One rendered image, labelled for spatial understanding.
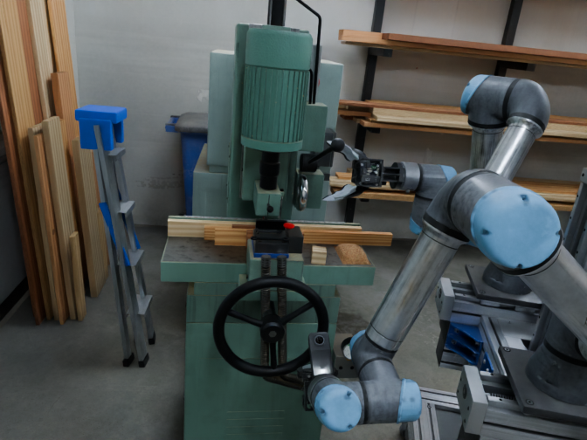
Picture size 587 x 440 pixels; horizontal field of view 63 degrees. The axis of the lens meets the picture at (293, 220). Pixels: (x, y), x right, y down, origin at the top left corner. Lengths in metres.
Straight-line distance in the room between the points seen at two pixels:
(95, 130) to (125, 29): 1.78
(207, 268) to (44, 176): 1.33
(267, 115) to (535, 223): 0.75
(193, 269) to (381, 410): 0.65
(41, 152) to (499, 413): 2.09
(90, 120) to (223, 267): 0.95
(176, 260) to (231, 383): 0.44
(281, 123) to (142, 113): 2.53
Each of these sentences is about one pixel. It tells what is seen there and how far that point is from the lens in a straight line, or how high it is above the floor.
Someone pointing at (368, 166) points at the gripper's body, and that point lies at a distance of 1.22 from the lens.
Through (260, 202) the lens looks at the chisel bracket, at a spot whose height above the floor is 1.04.
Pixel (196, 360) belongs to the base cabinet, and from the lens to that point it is 1.49.
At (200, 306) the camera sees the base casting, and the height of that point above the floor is 0.76.
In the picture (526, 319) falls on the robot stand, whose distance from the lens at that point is 1.70.
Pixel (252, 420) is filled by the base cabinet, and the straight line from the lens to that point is 1.63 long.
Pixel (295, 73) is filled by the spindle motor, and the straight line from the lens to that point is 1.29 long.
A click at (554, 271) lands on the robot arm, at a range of 0.87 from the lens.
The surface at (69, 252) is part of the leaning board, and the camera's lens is 2.69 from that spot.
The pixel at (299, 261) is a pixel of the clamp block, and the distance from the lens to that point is 1.23.
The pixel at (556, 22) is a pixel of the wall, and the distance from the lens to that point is 4.30.
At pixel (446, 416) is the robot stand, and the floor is 0.21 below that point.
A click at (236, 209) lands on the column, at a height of 0.94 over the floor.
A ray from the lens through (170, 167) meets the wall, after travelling 3.80.
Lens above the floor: 1.48
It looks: 20 degrees down
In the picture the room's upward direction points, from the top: 6 degrees clockwise
